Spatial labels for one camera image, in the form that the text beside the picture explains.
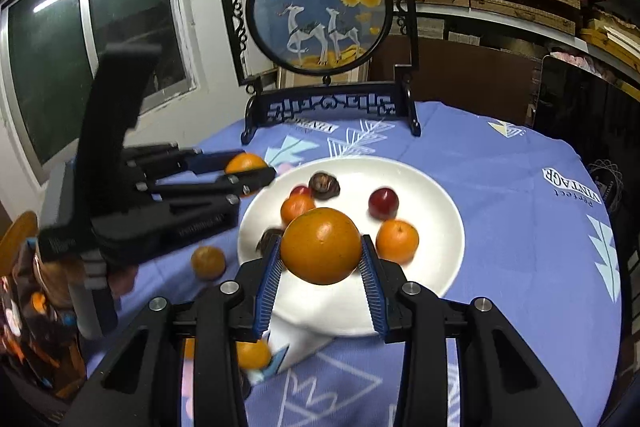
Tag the person's left hand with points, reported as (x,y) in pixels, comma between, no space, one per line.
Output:
(52,282)

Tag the round embroidered screen black stand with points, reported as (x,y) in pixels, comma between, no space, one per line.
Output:
(310,22)

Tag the large orange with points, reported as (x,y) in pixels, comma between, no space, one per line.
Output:
(320,246)

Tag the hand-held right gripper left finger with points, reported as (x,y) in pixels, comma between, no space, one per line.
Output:
(267,287)

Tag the small orange mandarin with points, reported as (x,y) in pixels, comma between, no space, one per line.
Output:
(245,163)
(296,208)
(208,262)
(397,241)
(252,353)

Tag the pink cloth bundle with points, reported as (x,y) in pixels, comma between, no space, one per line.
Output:
(575,59)

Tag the small red plum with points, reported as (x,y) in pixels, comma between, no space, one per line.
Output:
(301,192)

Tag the blue printed tablecloth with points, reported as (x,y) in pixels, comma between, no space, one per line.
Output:
(525,257)

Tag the brown cardboard box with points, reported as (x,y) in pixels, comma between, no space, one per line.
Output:
(475,77)

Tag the dark brown wrinkled date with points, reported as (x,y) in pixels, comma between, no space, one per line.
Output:
(267,238)
(324,186)

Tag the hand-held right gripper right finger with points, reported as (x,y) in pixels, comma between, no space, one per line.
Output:
(372,292)

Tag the white round plate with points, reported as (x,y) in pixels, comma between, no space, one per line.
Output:
(425,267)

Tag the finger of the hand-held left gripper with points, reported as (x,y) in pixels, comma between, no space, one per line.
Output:
(210,162)
(250,181)

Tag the window with white frame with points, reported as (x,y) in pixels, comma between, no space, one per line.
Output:
(50,57)

